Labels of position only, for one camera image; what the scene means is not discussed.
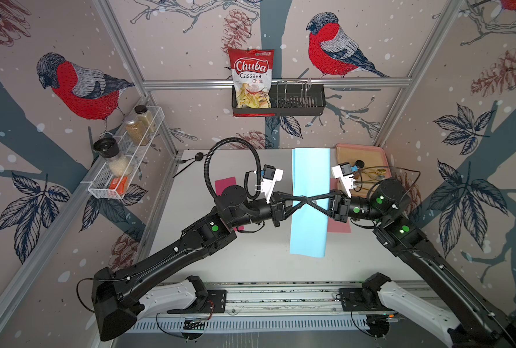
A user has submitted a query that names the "tan spice bottle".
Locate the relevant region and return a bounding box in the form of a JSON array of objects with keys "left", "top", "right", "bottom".
[
  {"left": 124, "top": 115, "right": 150, "bottom": 146},
  {"left": 134, "top": 105, "right": 156, "bottom": 133}
]

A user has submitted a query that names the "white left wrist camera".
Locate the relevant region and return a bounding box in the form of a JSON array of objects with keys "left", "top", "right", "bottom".
[{"left": 260, "top": 165, "right": 284, "bottom": 204}]

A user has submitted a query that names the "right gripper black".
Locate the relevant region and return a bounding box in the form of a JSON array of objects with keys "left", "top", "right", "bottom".
[{"left": 307, "top": 191, "right": 389, "bottom": 228}]

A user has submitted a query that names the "black spoon on table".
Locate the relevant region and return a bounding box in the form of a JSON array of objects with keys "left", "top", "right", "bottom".
[{"left": 173, "top": 152, "right": 207, "bottom": 178}]

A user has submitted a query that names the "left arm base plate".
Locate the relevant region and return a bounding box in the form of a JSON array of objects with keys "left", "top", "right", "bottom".
[{"left": 186, "top": 289, "right": 227, "bottom": 314}]

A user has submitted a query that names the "light blue paper sheet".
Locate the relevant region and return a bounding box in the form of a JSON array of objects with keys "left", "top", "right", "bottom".
[{"left": 290, "top": 148, "right": 330, "bottom": 258}]

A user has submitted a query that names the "black wire wall basket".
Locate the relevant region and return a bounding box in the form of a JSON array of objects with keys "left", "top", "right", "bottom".
[{"left": 231, "top": 81, "right": 326, "bottom": 117}]

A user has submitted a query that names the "light pink paper sheet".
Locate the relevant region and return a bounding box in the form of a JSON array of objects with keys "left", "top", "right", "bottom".
[{"left": 327, "top": 178, "right": 352, "bottom": 233}]

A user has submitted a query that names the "gold spoon cream handle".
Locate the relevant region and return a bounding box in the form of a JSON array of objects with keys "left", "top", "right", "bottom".
[{"left": 363, "top": 168, "right": 387, "bottom": 178}]

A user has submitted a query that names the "tan spice bottle rear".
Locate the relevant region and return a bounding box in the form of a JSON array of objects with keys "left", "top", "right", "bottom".
[{"left": 134, "top": 105, "right": 156, "bottom": 133}]

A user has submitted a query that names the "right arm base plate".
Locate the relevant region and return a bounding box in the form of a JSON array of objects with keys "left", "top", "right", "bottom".
[{"left": 337, "top": 288, "right": 395, "bottom": 315}]

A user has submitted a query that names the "pink plastic tray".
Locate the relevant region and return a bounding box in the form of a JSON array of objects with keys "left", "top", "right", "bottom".
[{"left": 335, "top": 143, "right": 399, "bottom": 204}]

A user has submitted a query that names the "red pepper spice jar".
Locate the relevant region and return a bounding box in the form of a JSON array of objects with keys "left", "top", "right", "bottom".
[{"left": 354, "top": 159, "right": 365, "bottom": 170}]

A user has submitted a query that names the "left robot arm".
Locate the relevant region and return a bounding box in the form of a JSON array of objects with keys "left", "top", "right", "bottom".
[{"left": 91, "top": 185, "right": 328, "bottom": 342}]

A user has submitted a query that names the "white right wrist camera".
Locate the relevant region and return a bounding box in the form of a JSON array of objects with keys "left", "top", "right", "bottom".
[{"left": 331, "top": 162, "right": 359, "bottom": 197}]

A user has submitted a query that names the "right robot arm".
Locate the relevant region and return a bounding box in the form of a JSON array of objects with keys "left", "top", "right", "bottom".
[{"left": 304, "top": 178, "right": 516, "bottom": 347}]

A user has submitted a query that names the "small red box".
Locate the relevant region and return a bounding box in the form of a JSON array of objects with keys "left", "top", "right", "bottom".
[{"left": 108, "top": 176, "right": 128, "bottom": 196}]

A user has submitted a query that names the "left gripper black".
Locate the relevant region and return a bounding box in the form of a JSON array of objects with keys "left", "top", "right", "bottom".
[{"left": 228, "top": 191, "right": 306, "bottom": 230}]

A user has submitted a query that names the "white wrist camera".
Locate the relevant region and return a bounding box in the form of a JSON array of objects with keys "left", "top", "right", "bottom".
[
  {"left": 260, "top": 165, "right": 284, "bottom": 204},
  {"left": 331, "top": 162, "right": 359, "bottom": 197}
]

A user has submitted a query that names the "magenta paper sheet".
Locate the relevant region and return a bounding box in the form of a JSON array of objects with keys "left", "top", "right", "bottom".
[{"left": 214, "top": 177, "right": 247, "bottom": 232}]

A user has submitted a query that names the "tan spice bottle front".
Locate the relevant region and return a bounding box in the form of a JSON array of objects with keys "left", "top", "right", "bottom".
[{"left": 124, "top": 115, "right": 150, "bottom": 146}]

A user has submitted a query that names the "beige cloth napkin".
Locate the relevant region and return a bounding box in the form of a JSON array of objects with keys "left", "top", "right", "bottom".
[{"left": 338, "top": 146, "right": 393, "bottom": 200}]

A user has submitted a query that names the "clear acrylic wall shelf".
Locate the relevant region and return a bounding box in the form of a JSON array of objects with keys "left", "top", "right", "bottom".
[{"left": 88, "top": 107, "right": 164, "bottom": 201}]

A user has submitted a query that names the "black corrugated cable hose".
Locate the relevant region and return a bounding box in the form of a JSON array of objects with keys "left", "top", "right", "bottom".
[{"left": 203, "top": 137, "right": 263, "bottom": 201}]

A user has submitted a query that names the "Chuba cassava chips bag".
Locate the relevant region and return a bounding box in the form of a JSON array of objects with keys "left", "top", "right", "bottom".
[{"left": 227, "top": 48, "right": 275, "bottom": 116}]

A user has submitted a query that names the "black lid grinder jar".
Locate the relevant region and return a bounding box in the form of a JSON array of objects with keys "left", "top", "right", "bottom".
[{"left": 93, "top": 137, "right": 133, "bottom": 178}]

